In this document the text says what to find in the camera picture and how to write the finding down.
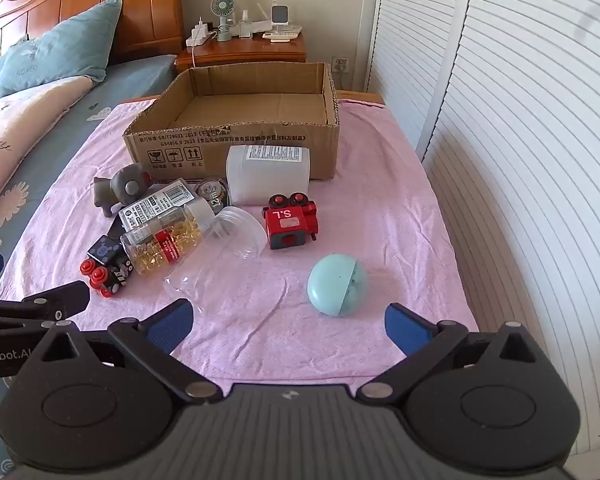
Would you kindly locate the white wall outlet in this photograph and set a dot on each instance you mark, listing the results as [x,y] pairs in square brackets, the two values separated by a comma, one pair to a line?
[341,64]

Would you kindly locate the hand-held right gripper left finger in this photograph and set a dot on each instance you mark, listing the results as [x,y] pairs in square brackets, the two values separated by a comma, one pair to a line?
[172,327]

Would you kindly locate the white louvered closet door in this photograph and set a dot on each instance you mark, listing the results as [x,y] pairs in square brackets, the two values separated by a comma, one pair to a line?
[415,50]
[540,185]

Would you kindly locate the clear labelled plastic case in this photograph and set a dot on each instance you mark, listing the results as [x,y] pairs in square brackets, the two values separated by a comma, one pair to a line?
[155,205]

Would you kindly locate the clear correction tape dispenser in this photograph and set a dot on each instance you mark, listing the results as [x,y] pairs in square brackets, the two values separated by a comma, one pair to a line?
[212,195]

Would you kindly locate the wooden bed frame rail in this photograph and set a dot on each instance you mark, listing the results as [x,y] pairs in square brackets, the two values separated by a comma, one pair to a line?
[362,97]

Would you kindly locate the white power strip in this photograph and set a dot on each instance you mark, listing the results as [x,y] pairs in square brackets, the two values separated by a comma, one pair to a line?
[200,39]

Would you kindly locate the cardboard box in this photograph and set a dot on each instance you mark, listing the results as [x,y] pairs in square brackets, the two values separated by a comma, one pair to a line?
[260,95]

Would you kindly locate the white plastic bottle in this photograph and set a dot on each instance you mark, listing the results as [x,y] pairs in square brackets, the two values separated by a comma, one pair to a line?
[267,177]

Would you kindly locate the grey toy animal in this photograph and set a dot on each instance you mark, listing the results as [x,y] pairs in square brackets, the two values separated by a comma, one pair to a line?
[125,187]

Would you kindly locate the black toy train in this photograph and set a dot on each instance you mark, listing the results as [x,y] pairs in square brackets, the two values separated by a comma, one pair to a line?
[105,265]

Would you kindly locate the pink blanket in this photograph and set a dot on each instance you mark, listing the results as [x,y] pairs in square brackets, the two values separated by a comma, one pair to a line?
[380,210]

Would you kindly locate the red toy train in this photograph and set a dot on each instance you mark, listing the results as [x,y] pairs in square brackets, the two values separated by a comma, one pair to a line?
[287,225]

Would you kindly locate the clear plastic jar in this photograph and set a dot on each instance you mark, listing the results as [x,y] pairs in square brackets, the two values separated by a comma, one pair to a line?
[215,270]

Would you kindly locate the black flat case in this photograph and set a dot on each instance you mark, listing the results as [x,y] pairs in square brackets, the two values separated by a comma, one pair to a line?
[114,230]

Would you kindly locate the yellow capsule bottle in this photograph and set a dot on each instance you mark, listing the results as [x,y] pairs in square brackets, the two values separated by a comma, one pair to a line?
[155,247]

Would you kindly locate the blue pillow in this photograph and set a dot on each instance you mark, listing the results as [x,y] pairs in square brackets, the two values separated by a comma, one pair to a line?
[60,50]

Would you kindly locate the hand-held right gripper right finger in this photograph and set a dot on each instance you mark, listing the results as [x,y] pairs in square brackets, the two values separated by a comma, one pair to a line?
[402,327]

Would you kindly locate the wooden nightstand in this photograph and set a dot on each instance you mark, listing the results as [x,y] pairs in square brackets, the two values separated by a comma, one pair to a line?
[250,52]

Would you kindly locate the cream floral quilt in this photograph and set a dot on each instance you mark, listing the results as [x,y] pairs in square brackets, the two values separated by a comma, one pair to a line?
[20,130]

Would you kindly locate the white remote control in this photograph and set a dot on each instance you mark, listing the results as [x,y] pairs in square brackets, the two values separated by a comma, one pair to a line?
[279,36]

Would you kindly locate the green desk fan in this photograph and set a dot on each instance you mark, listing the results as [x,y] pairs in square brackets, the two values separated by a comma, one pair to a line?
[223,7]

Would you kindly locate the white phone stand device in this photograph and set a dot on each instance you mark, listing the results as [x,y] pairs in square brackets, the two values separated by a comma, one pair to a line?
[279,15]

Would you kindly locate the teal plastic ball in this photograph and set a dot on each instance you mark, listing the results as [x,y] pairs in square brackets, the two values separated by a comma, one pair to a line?
[332,285]

